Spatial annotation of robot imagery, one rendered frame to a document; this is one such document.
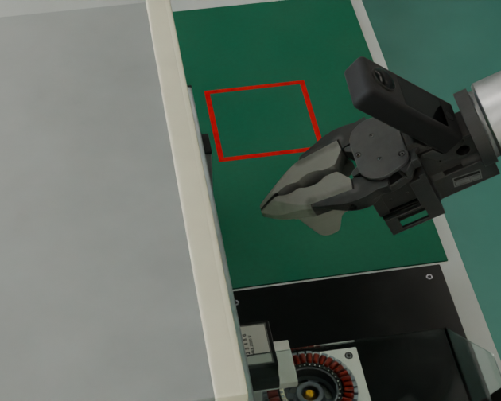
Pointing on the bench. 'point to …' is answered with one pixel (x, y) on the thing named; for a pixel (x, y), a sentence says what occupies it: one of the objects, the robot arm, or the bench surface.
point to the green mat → (285, 136)
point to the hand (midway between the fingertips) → (270, 200)
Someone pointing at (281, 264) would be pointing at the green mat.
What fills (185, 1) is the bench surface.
